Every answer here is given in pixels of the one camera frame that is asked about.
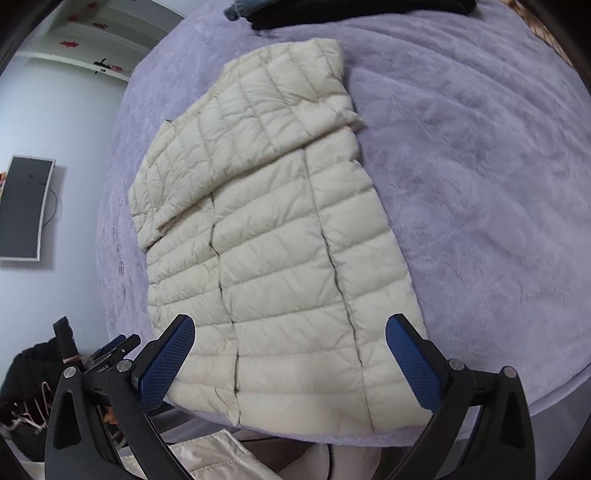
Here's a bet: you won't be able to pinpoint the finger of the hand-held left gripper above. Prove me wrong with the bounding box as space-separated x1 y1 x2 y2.
115 334 142 360
90 338 127 361

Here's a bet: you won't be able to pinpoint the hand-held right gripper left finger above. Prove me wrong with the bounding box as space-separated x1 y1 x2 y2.
45 314 197 480

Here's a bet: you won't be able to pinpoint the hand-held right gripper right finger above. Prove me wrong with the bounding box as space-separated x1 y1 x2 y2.
386 314 537 480

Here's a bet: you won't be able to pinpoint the cream quilted puffer jacket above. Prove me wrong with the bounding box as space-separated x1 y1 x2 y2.
127 38 428 435

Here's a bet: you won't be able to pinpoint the black clothing pile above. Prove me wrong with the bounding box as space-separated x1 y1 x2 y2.
0 340 71 463

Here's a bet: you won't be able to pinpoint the person's white clothing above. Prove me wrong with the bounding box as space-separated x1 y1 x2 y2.
121 428 279 480

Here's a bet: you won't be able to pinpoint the purple fleece blanket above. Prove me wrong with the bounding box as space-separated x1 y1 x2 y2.
95 0 591 449

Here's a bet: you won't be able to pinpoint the white door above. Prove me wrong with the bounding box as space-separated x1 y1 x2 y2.
25 0 186 85

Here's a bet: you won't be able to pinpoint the folded blue jeans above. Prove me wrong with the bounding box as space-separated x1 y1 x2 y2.
224 0 253 22

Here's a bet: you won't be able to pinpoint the beige striped shirt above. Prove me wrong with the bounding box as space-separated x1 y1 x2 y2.
505 0 575 70

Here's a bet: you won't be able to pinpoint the folded black garment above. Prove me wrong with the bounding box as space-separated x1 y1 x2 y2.
249 0 477 31

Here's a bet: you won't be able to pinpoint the black monitor cable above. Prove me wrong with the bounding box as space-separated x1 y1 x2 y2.
44 186 61 228

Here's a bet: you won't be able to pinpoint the white-framed wall monitor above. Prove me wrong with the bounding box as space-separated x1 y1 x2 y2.
0 155 57 263

